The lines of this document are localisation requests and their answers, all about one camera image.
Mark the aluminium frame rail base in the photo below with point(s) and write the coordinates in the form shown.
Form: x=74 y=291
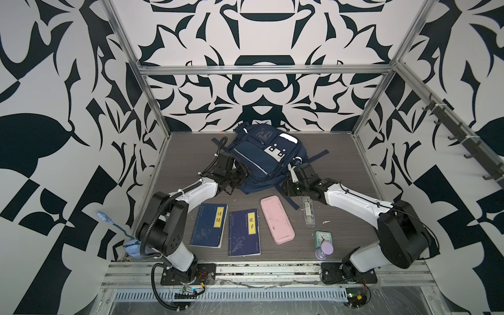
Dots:
x=272 y=287

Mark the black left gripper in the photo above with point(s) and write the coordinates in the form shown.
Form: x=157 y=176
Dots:
x=241 y=168

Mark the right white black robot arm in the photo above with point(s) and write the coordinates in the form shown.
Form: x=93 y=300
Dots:
x=402 y=236

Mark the blue book yellow label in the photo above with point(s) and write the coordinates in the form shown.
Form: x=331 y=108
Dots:
x=243 y=233
x=209 y=226

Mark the black wall hook rack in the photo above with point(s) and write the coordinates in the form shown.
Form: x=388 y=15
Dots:
x=461 y=133

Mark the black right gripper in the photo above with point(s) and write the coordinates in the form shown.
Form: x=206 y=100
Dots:
x=287 y=184

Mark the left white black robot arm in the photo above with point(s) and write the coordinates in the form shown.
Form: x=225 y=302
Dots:
x=162 y=226

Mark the small green circuit board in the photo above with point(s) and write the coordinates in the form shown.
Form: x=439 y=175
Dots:
x=358 y=298

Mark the small green square clock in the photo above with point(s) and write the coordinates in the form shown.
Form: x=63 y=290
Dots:
x=321 y=237

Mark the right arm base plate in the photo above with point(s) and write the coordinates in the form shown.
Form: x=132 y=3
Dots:
x=340 y=273

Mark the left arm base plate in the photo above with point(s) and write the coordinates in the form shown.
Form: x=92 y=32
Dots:
x=196 y=274

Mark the navy blue school backpack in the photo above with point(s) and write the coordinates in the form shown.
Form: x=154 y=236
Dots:
x=268 y=153

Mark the pink pencil case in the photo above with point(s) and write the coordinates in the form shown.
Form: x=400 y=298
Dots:
x=278 y=222

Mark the purple cylindrical container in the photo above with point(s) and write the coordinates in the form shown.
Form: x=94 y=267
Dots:
x=324 y=250

